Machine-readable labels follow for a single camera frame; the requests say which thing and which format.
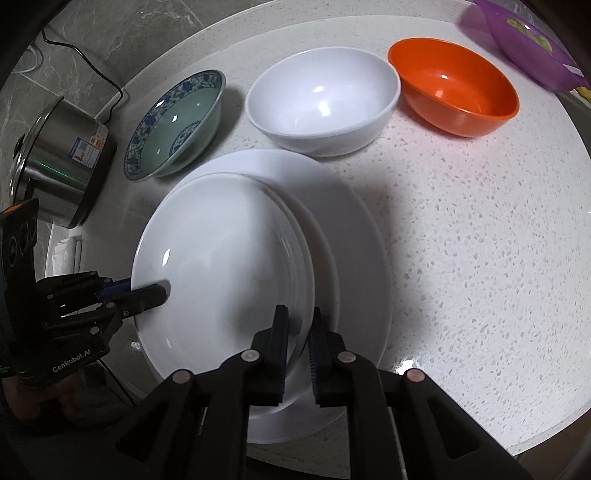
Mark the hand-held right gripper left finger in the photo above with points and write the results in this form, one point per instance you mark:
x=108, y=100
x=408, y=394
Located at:
x=279, y=350

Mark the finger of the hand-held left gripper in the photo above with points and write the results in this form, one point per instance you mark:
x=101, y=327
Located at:
x=115, y=289
x=147, y=295

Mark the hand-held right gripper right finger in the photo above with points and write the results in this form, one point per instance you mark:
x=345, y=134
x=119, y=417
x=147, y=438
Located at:
x=316, y=355

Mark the small white plate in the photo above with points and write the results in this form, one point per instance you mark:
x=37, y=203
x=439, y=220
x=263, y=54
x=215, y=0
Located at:
x=221, y=258

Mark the blue patterned ceramic bowl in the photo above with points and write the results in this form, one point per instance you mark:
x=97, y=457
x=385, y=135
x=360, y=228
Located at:
x=171, y=134

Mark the white bowl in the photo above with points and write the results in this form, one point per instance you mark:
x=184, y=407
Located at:
x=323, y=92

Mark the orange bowl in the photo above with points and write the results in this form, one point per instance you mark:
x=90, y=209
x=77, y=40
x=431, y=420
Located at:
x=461, y=83

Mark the person's left hand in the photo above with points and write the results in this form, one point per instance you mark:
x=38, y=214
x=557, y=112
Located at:
x=55, y=401

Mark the white cloth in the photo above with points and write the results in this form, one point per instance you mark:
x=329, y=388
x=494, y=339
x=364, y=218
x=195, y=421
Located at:
x=64, y=256

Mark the steel rice cooker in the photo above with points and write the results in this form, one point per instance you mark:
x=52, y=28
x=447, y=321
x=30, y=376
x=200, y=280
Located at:
x=60, y=161

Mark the purple plastic basin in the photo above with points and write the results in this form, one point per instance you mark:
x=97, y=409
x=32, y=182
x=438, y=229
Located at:
x=508, y=41

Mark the yellow sponge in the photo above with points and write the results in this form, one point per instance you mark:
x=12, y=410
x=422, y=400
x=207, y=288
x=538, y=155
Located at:
x=584, y=93

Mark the long green vegetable stem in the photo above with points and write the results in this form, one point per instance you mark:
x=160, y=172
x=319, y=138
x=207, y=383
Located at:
x=531, y=32

